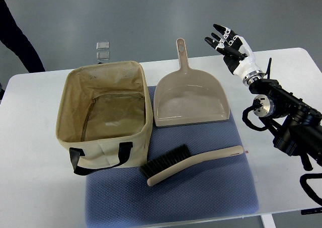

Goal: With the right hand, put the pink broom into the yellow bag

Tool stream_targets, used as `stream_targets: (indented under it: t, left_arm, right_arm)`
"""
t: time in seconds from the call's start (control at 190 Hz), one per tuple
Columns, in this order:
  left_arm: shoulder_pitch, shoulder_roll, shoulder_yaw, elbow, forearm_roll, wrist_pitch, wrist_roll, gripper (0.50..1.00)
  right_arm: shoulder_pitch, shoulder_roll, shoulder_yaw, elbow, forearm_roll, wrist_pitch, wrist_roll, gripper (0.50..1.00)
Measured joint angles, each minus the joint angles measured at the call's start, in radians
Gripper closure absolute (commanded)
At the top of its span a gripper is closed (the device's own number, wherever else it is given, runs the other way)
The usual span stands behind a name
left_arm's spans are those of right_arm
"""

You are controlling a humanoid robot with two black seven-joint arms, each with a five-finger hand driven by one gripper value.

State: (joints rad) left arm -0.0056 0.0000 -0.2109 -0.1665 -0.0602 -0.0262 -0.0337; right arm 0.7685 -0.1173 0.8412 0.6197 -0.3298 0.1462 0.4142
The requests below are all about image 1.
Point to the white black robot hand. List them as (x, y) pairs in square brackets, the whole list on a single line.
[(237, 54)]

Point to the beige hand broom black bristles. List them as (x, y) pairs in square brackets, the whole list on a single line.
[(180, 158)]

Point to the yellow canvas bag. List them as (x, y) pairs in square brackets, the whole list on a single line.
[(105, 117)]

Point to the beige plastic dustpan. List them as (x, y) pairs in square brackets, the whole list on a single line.
[(189, 96)]

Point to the upper floor socket plate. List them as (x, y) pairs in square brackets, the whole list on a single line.
[(102, 45)]

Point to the white table leg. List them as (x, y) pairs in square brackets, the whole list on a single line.
[(268, 221)]

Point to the blue quilted mat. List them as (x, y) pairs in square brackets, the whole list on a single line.
[(217, 188)]

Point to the person in dark clothes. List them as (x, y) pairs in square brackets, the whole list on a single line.
[(15, 40)]

